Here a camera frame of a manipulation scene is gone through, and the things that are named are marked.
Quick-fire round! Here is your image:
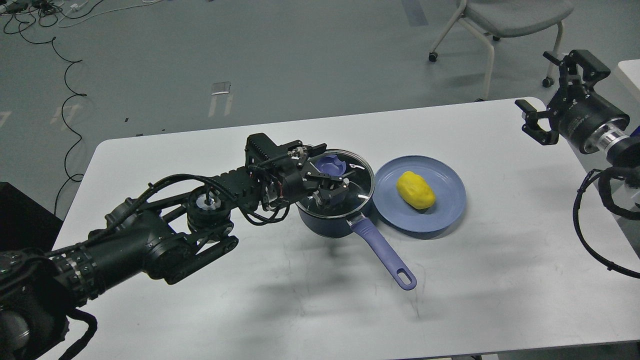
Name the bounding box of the white side table corner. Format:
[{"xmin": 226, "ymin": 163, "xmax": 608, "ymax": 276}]
[{"xmin": 613, "ymin": 59, "xmax": 640, "ymax": 102}]

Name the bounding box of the glass lid with purple knob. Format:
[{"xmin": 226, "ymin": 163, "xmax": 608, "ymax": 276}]
[{"xmin": 295, "ymin": 149, "xmax": 375, "ymax": 219}]

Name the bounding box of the small silver object on floor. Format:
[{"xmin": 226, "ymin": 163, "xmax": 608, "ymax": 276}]
[{"xmin": 210, "ymin": 80, "xmax": 232, "ymax": 96}]

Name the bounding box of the black box at left edge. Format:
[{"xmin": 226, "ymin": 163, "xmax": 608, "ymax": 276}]
[{"xmin": 0, "ymin": 181, "xmax": 63, "ymax": 252}]

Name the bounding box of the grey office chair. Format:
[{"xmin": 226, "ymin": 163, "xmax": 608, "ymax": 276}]
[{"xmin": 427, "ymin": 0, "xmax": 575, "ymax": 101}]

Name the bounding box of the yellow potato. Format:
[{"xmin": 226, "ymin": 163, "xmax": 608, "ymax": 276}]
[{"xmin": 395, "ymin": 171, "xmax": 437, "ymax": 211}]

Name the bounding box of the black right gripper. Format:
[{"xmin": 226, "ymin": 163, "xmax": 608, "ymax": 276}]
[{"xmin": 515, "ymin": 49, "xmax": 630, "ymax": 154}]

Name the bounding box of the dark blue saucepan purple handle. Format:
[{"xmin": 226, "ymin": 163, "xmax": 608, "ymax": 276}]
[{"xmin": 300, "ymin": 178, "xmax": 418, "ymax": 291}]

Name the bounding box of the blue plate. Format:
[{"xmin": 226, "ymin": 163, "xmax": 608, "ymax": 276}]
[{"xmin": 373, "ymin": 155, "xmax": 467, "ymax": 234}]

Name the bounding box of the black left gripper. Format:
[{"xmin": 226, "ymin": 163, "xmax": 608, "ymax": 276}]
[{"xmin": 274, "ymin": 142, "xmax": 355, "ymax": 207}]

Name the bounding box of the black floor cable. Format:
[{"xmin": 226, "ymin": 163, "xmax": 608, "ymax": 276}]
[{"xmin": 0, "ymin": 0, "xmax": 103, "ymax": 216}]

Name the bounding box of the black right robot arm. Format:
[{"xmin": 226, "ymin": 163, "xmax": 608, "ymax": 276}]
[{"xmin": 515, "ymin": 49, "xmax": 640, "ymax": 279}]

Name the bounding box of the white floor cable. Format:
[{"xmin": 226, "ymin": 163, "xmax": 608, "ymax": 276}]
[{"xmin": 56, "ymin": 0, "xmax": 161, "ymax": 27}]

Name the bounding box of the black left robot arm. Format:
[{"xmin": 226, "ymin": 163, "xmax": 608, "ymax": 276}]
[{"xmin": 1, "ymin": 133, "xmax": 348, "ymax": 360}]

